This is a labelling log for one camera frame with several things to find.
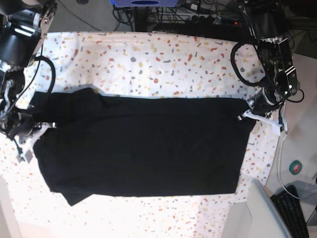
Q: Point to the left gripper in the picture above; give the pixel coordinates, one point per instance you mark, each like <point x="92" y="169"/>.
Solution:
<point x="279" y="83"/>

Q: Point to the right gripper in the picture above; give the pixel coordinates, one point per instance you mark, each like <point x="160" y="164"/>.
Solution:
<point x="12" y="87"/>

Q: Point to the black t-shirt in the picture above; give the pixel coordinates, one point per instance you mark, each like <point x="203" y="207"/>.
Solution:
<point x="140" y="147"/>

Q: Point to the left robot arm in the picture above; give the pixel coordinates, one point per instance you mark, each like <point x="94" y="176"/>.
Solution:
<point x="268" y="26"/>

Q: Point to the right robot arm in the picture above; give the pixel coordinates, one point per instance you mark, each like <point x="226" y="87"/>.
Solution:
<point x="24" y="25"/>

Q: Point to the green tape roll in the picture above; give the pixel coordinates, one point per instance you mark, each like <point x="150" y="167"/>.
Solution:
<point x="295" y="167"/>

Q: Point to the black keyboard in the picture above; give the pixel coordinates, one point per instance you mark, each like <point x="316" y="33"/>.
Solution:
<point x="291" y="212"/>

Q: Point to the white panel left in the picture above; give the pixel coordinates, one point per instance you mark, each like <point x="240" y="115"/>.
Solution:
<point x="9" y="227"/>

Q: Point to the terrazzo pattern tablecloth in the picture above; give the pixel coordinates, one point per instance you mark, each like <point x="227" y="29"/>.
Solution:
<point x="155" y="65"/>

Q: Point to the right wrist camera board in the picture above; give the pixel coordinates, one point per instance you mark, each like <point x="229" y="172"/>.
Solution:
<point x="25" y="157"/>

